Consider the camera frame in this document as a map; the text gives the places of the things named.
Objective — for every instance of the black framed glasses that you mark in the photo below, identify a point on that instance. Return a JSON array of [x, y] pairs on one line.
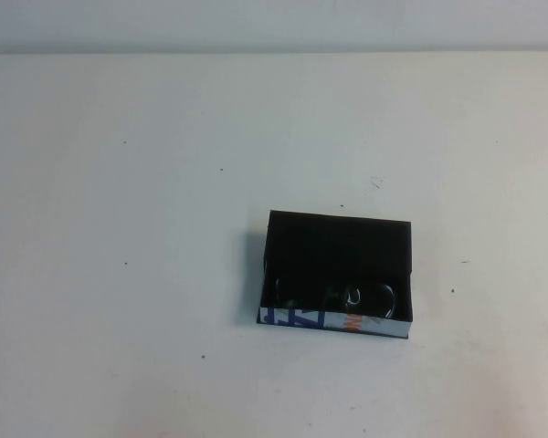
[[352, 297]]

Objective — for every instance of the black glasses case printed front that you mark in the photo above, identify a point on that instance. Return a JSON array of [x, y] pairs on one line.
[[333, 242]]

